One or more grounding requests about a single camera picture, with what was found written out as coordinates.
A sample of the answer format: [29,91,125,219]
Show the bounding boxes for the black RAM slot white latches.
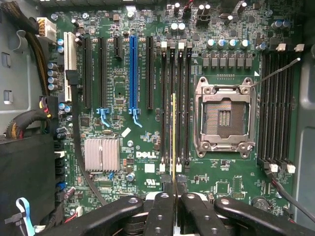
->
[176,42,185,173]
[283,44,305,175]
[159,41,169,173]
[267,43,287,173]

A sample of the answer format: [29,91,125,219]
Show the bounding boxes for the green Dell motherboard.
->
[45,0,305,222]

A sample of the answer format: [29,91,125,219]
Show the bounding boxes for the round coin battery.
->
[251,195,273,213]

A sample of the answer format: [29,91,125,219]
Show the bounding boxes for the metal CPU socket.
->
[193,76,257,159]

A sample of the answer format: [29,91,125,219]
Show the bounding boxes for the silver finned heatsink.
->
[84,138,121,172]

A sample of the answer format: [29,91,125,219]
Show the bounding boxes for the light blue ribbon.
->
[15,197,36,236]

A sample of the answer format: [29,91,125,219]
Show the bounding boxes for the long black expansion slot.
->
[82,33,93,110]
[145,36,155,111]

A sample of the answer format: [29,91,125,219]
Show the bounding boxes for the black disk bay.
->
[0,134,65,236]

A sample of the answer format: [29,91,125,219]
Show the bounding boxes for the black expansion slot blue latch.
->
[96,36,112,128]

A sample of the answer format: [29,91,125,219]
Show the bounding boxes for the thin metal locking lever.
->
[252,58,302,87]

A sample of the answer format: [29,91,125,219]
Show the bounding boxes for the short black expansion slot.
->
[113,36,124,60]

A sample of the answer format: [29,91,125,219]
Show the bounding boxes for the white expansion slot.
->
[63,31,77,103]

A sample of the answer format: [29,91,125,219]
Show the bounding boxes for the black power connector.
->
[195,14,212,27]

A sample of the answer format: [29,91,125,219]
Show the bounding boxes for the grey PC case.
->
[0,0,315,236]

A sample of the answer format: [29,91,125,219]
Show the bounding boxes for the red and black wire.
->
[265,169,315,223]

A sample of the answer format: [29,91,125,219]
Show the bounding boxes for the flat black data wire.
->
[65,69,108,206]

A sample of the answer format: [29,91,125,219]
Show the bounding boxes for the braided wire black connector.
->
[4,95,59,140]

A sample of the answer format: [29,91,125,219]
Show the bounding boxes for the yellow black sleeved wire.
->
[25,31,50,97]

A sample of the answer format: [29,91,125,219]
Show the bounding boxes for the braided wire white connector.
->
[0,0,58,44]

